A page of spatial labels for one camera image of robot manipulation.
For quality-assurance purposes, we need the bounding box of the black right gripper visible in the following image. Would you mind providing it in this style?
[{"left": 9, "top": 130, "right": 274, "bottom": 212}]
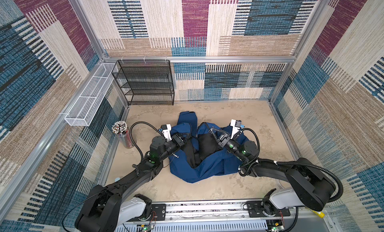
[{"left": 209, "top": 127, "right": 245, "bottom": 161}]

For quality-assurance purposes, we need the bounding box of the blue zip jacket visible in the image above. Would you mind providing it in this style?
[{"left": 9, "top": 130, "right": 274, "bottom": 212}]
[{"left": 170, "top": 111, "right": 242, "bottom": 184}]

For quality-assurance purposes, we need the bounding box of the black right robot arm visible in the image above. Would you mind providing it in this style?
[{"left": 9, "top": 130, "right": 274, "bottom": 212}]
[{"left": 209, "top": 127, "right": 344, "bottom": 217}]

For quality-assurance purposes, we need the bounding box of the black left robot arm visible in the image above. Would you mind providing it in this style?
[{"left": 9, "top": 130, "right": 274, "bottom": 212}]
[{"left": 75, "top": 125, "right": 197, "bottom": 232}]

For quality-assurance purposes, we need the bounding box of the metal cup of pens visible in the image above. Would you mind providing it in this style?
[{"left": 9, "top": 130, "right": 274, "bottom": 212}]
[{"left": 112, "top": 121, "right": 134, "bottom": 148}]

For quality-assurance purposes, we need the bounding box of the yellow marker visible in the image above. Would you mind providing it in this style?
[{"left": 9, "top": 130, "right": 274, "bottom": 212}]
[{"left": 313, "top": 211, "right": 325, "bottom": 218}]

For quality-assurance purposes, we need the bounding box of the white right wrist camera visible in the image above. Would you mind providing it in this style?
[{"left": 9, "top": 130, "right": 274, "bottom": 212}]
[{"left": 230, "top": 119, "right": 242, "bottom": 139}]

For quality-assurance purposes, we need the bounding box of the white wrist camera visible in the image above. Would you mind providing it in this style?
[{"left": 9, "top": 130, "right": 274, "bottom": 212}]
[
  {"left": 160, "top": 124, "right": 172, "bottom": 142},
  {"left": 230, "top": 119, "right": 242, "bottom": 139}
]

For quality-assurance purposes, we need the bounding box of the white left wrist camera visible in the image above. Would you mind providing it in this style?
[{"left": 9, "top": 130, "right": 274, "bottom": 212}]
[{"left": 160, "top": 124, "right": 172, "bottom": 142}]

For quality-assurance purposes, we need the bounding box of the black wire mesh shelf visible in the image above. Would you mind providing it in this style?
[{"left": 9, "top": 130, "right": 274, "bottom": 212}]
[{"left": 112, "top": 60, "right": 175, "bottom": 105}]

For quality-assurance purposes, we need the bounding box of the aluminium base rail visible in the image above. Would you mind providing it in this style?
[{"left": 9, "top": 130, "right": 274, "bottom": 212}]
[{"left": 113, "top": 195, "right": 340, "bottom": 232}]

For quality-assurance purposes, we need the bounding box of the white wire mesh basket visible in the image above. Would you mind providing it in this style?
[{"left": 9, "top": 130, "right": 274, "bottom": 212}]
[{"left": 65, "top": 63, "right": 115, "bottom": 127}]

